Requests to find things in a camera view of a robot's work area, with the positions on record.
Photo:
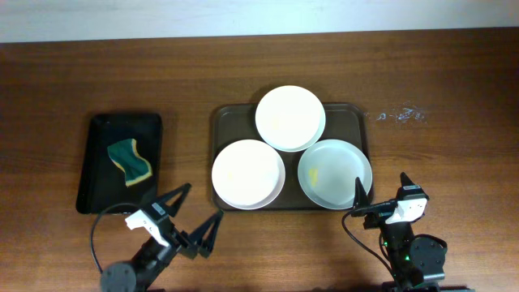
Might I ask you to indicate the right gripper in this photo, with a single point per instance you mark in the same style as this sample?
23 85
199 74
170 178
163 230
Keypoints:
377 218

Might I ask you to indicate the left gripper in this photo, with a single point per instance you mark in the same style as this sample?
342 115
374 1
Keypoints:
183 238

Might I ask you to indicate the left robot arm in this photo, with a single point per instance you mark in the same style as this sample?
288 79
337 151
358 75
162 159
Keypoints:
138 273

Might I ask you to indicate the white plate at back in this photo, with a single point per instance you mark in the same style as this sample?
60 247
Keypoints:
290 118

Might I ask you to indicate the brown serving tray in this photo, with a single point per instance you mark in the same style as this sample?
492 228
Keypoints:
344 121

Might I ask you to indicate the white plate front left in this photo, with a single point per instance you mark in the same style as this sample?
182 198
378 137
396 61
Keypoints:
248 174

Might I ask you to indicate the pale blue plate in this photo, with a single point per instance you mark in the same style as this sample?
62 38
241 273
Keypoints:
327 172

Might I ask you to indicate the black plastic tray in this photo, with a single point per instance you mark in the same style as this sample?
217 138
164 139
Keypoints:
102 183

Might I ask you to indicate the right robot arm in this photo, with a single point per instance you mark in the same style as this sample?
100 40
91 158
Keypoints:
368 245

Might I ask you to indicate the green and yellow sponge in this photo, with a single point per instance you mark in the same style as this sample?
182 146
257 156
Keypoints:
125 156

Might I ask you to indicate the white plate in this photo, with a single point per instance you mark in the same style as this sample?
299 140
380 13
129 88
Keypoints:
290 118
248 174

